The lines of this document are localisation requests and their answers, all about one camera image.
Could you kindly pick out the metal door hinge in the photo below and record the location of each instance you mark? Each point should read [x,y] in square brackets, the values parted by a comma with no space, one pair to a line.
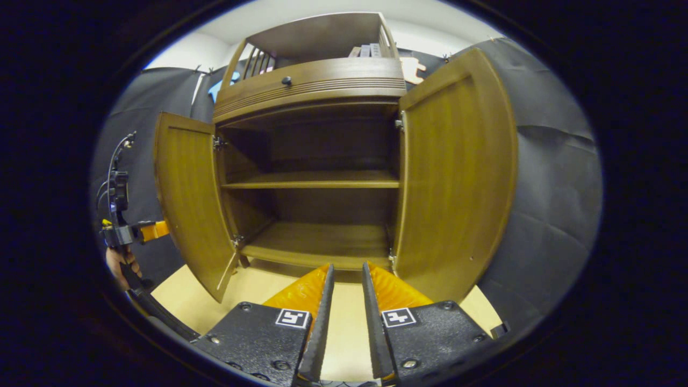
[392,259]
[400,121]
[219,143]
[237,241]

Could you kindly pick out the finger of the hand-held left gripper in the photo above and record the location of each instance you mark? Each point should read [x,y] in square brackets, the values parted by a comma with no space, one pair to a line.
[155,231]

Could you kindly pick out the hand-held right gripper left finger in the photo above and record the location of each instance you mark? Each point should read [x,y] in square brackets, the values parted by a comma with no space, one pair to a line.
[322,333]

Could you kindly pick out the wooden cabinet drawer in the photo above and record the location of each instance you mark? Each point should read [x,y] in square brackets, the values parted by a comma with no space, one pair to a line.
[344,75]

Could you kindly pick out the black backdrop cloth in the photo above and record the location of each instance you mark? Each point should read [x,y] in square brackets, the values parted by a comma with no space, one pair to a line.
[553,188]

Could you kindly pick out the wooden inner cabinet shelf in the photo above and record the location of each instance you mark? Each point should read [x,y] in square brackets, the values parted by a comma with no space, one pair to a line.
[322,179]

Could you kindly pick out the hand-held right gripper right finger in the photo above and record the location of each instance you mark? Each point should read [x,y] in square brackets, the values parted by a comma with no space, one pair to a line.
[372,333]

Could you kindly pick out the wooden shoe cabinet door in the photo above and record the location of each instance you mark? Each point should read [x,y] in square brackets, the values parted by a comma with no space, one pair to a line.
[188,188]
[457,177]

